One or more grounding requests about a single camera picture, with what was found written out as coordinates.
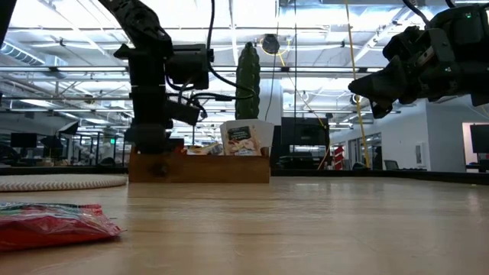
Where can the black wall screen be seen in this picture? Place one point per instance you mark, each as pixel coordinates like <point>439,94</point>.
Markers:
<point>480,138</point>

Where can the brown tea packet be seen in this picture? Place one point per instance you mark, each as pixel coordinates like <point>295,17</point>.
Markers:
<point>242,143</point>

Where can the red equipment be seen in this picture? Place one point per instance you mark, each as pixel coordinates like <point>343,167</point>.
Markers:
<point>339,157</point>

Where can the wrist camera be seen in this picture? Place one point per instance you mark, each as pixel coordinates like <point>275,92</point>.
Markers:
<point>183,111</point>
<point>439,49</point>

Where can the dark office chair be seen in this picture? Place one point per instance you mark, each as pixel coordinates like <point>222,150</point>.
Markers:
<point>391,165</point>

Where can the green cactus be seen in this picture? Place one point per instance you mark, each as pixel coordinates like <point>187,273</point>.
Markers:
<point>248,84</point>

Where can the black camera stand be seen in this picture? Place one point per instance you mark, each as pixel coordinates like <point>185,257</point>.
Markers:
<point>193,135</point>

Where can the red tea packet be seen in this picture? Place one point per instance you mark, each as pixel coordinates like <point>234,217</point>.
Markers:
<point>53,227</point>

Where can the black aluminium table frame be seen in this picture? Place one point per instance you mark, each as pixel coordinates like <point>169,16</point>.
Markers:
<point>57,170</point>

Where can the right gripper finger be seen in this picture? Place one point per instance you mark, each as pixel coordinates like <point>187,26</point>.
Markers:
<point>382,91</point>
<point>382,78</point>

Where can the black monitor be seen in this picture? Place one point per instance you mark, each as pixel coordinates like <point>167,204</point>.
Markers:
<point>23,140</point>

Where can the wooden compartment tea box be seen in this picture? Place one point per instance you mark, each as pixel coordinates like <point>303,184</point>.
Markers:
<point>198,170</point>

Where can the long ceiling light bar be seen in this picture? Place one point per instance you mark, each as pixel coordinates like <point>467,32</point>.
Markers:
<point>76,69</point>

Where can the round pale plate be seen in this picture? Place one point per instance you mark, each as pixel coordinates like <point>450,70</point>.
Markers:
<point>57,182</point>

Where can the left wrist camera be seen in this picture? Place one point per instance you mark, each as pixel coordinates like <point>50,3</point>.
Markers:
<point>183,111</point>

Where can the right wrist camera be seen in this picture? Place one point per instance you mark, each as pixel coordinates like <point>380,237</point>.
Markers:
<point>439,49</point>

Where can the grey ceiling pipe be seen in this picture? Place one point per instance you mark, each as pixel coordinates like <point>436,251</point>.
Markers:
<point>76,98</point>

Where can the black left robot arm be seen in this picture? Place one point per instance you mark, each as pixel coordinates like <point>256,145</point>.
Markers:
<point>147,34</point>

